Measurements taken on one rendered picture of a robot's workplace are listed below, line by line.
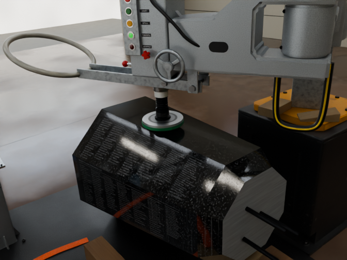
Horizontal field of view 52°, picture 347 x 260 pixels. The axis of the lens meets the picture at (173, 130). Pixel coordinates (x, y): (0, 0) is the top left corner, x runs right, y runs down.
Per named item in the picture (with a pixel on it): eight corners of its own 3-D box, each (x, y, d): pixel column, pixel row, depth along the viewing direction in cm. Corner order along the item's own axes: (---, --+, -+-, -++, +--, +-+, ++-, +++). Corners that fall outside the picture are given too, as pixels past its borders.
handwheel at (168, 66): (192, 79, 162) (191, 45, 156) (184, 85, 154) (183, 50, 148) (162, 76, 168) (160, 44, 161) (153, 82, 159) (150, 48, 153)
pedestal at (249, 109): (286, 173, 291) (295, 86, 261) (366, 211, 243) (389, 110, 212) (227, 204, 257) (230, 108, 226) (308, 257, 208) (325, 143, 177)
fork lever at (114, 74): (211, 83, 177) (211, 73, 175) (199, 95, 161) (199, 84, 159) (94, 70, 202) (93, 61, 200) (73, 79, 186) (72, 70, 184)
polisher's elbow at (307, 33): (283, 47, 157) (287, 0, 149) (331, 49, 150) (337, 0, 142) (276, 57, 141) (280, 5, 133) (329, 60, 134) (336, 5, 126)
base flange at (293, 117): (297, 91, 250) (298, 84, 248) (367, 110, 214) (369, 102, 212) (249, 108, 224) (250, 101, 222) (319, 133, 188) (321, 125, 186)
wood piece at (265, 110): (276, 105, 218) (276, 96, 216) (291, 108, 211) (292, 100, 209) (257, 114, 205) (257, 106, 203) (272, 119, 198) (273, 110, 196)
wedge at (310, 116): (334, 115, 199) (335, 107, 197) (338, 122, 190) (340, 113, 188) (296, 114, 202) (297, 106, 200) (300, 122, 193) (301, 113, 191)
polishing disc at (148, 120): (137, 116, 191) (136, 114, 190) (173, 109, 198) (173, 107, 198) (150, 131, 173) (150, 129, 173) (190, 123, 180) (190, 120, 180)
